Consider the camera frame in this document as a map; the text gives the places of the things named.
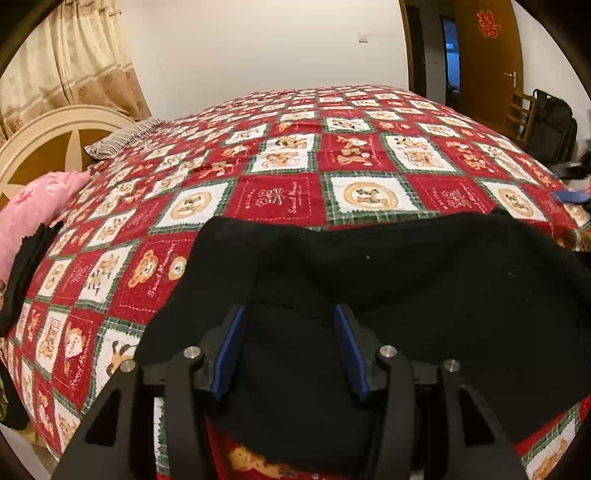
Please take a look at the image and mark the dark wooden door frame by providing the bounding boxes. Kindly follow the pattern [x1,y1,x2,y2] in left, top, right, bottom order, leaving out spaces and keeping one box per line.
[399,0,428,97]

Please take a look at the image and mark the black bag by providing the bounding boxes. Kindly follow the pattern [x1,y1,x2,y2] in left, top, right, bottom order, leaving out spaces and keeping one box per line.
[531,89,579,162]

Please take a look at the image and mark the pink pillow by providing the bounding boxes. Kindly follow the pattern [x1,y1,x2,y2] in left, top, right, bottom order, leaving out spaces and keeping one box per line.
[0,170,90,287]

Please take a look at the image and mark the red paper door decoration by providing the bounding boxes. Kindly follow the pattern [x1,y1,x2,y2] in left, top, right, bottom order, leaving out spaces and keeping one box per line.
[477,10,502,40]

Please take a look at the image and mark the black pants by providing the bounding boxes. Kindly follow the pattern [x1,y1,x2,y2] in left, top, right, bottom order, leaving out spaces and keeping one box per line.
[134,208,591,467]

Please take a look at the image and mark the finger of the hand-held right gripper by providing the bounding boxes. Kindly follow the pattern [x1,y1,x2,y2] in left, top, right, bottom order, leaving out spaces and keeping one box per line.
[558,161,591,180]
[551,188,591,205]

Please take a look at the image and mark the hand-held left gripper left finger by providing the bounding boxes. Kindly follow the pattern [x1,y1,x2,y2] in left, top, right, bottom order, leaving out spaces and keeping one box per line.
[55,304,247,480]

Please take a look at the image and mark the brown wooden door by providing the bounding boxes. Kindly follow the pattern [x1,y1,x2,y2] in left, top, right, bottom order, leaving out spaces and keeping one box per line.
[452,0,525,134]

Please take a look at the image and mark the black cloth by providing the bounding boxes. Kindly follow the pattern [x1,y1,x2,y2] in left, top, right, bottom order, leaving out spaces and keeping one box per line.
[0,223,61,337]

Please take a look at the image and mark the wooden chair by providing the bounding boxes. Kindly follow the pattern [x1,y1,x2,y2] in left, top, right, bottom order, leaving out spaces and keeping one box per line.
[508,90,539,144]

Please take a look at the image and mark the cream wooden headboard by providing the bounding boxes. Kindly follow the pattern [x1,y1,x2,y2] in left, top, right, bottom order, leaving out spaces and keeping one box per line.
[0,105,139,199]

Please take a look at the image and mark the striped pillow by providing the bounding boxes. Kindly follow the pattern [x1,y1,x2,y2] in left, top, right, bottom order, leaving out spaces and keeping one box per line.
[84,117,169,161]

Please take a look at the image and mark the beige patterned curtain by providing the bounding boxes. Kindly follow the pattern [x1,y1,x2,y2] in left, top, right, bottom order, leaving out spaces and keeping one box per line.
[0,0,153,139]

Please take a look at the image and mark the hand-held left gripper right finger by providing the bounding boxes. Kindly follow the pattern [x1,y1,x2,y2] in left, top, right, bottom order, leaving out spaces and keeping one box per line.
[332,303,529,480]

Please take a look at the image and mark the red printed bed blanket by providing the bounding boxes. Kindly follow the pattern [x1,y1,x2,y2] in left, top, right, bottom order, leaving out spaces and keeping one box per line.
[2,85,591,480]

